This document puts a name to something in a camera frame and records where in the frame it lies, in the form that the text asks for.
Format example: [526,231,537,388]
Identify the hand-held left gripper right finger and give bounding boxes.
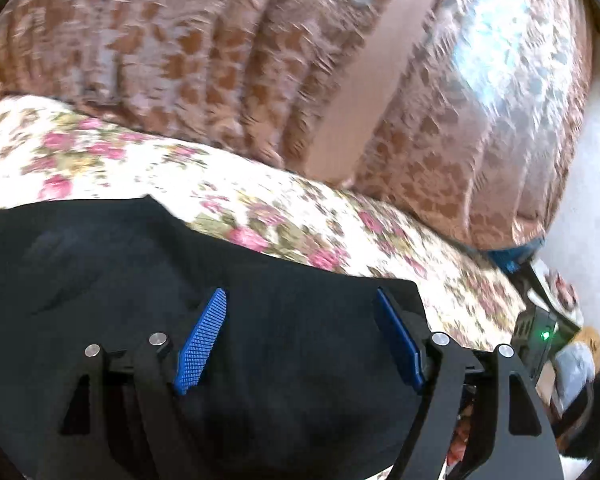
[374,287,565,480]

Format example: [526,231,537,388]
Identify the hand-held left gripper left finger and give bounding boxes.
[56,288,229,480]

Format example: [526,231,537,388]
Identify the black embroidered pants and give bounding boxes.
[0,195,443,480]

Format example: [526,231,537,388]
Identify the black device with green light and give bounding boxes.
[510,304,582,382]

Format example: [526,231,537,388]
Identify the teal object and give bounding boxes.
[487,239,547,275]

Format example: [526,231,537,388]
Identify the floral bed sheet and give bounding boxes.
[0,95,528,353]

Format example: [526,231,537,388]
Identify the grey-blue cloth bundle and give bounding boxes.
[554,342,597,403]

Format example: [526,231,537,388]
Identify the brown floral curtain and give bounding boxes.
[0,0,595,253]

